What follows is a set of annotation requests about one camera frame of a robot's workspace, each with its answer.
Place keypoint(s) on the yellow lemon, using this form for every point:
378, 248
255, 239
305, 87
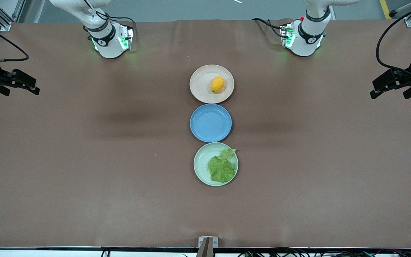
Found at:
217, 85

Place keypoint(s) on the green lettuce leaf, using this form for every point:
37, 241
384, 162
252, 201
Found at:
221, 168

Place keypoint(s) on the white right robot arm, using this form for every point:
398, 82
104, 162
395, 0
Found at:
107, 39

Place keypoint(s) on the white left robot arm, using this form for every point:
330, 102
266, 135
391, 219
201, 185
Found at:
307, 39

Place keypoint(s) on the grey metal rod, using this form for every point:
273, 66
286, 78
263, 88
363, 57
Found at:
396, 12

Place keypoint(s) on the brown table cover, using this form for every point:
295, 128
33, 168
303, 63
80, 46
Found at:
84, 178

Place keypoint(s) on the pale beige plate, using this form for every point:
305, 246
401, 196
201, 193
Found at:
202, 84

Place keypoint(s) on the blue plate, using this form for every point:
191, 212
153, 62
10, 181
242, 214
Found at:
211, 123

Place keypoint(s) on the pale green plate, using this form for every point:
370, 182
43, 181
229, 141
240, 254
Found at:
202, 164

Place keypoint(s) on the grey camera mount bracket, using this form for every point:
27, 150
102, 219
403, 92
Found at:
208, 244

